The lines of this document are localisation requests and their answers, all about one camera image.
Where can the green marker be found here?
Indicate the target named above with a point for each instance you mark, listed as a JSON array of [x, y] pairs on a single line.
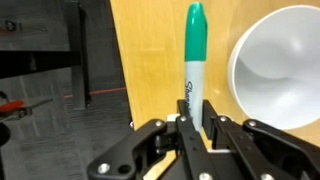
[[195, 50]]

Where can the grey bowl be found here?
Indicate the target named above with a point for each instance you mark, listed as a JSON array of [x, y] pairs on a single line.
[[280, 73]]

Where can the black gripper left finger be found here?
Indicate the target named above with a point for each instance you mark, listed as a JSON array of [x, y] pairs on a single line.
[[173, 150]]

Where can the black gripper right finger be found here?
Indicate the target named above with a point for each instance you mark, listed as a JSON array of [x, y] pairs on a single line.
[[253, 150]]

